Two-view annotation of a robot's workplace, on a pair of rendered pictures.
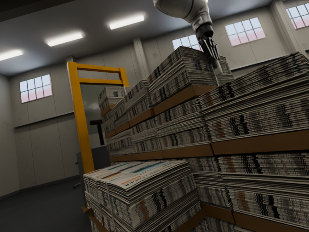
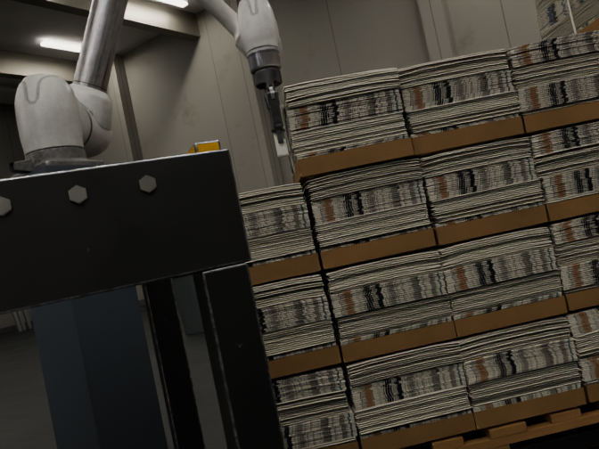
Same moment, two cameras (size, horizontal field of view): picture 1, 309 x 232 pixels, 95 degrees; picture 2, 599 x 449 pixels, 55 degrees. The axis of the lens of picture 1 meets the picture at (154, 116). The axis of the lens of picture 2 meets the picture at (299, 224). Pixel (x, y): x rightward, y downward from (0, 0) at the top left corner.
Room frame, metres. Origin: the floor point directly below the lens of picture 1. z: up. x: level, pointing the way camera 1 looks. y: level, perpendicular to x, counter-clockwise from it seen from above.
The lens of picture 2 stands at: (1.50, -1.65, 0.69)
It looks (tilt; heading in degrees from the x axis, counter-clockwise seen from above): 1 degrees up; 124
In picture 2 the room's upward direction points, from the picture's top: 12 degrees counter-clockwise
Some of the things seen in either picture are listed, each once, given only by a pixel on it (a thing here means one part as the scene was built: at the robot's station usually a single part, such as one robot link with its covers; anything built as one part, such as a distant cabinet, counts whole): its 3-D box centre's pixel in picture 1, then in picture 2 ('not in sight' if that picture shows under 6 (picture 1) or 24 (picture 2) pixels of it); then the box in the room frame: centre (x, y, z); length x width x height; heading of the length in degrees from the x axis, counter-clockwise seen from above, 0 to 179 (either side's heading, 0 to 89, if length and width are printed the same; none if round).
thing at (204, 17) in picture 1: (201, 25); (265, 62); (0.62, -0.33, 1.19); 0.09 x 0.09 x 0.06
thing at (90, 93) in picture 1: (106, 107); not in sight; (1.80, 0.58, 1.27); 0.57 x 0.01 x 0.65; 128
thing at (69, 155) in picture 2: not in sight; (50, 163); (0.12, -0.70, 1.03); 0.22 x 0.18 x 0.06; 88
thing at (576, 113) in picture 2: (141, 124); (544, 127); (1.21, 0.12, 0.86); 0.38 x 0.29 x 0.04; 126
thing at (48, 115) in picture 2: not in sight; (49, 115); (0.11, -0.67, 1.17); 0.18 x 0.16 x 0.22; 121
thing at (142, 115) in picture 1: (162, 115); (446, 147); (0.98, -0.05, 0.86); 0.38 x 0.29 x 0.04; 126
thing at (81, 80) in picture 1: (101, 82); not in sight; (1.79, 0.57, 1.62); 0.75 x 0.06 x 0.06; 128
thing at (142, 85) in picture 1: (158, 103); (439, 118); (0.98, -0.05, 0.95); 0.38 x 0.29 x 0.23; 126
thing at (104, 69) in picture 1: (99, 68); not in sight; (1.79, 0.57, 1.82); 0.75 x 0.06 x 0.06; 128
